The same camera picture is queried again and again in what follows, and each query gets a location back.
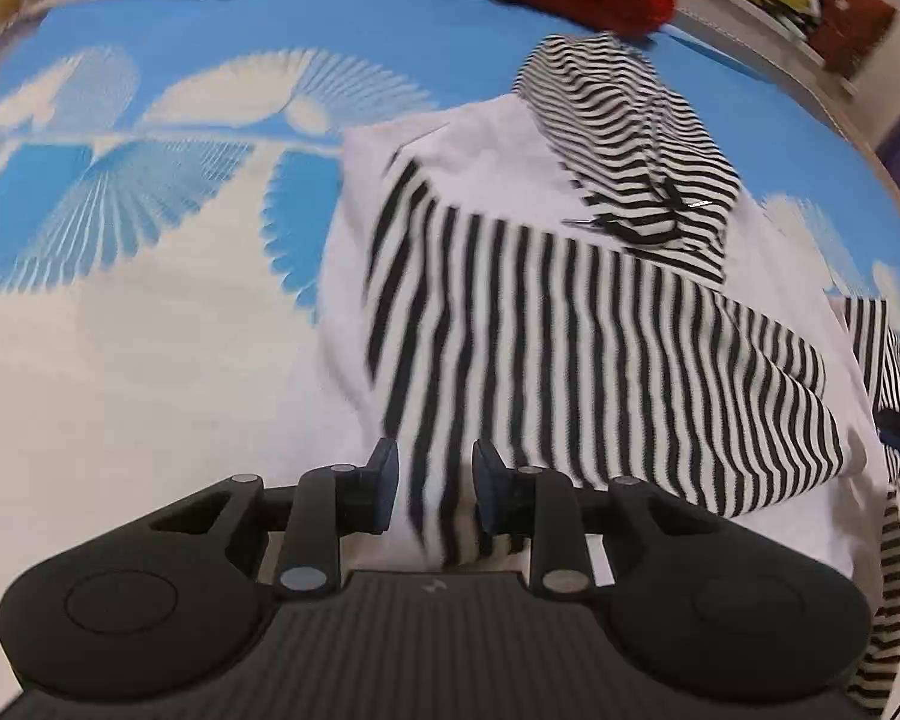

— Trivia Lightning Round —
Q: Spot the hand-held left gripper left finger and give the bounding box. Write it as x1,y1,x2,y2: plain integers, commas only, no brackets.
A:
147,437,401,602

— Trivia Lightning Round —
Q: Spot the blue white printed blanket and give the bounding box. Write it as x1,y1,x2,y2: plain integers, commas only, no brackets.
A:
0,0,900,661

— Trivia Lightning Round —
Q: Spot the black white striped hooded shirt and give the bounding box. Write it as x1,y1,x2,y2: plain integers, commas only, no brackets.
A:
311,32,900,715

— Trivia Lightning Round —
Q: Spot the dark red bag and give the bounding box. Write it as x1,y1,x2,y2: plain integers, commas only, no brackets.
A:
808,0,898,77

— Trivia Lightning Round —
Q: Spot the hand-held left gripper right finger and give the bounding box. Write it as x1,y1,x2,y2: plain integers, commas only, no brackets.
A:
471,438,730,602

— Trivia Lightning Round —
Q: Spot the wooden bed frame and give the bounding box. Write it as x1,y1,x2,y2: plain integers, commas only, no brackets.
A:
667,0,900,241

